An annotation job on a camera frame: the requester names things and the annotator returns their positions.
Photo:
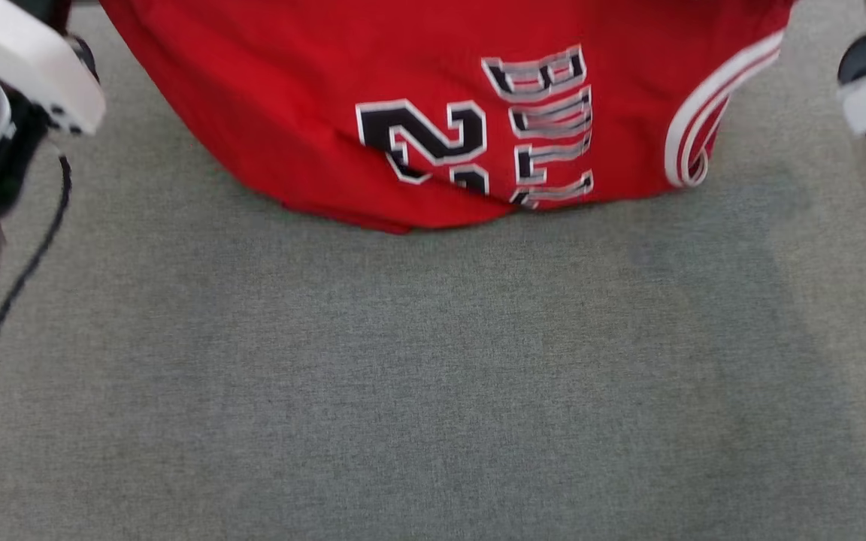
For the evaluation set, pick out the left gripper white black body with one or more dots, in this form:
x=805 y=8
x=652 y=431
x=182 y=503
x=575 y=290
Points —
x=19 y=60

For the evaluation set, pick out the red basketball jersey black lettering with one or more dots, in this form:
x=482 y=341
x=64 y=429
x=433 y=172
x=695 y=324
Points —
x=290 y=113

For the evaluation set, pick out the grey fabric padded surface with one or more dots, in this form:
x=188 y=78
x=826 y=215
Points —
x=433 y=376

